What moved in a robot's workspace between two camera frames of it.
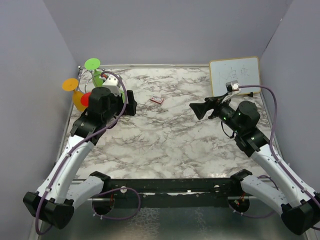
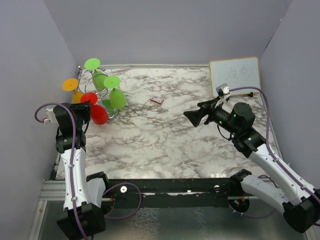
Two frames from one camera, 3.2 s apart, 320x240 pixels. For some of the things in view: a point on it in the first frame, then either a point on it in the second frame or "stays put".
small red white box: x=157 y=100 stays put
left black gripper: x=130 y=109 → x=85 y=108
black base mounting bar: x=174 y=193 stays put
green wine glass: x=93 y=64 stays put
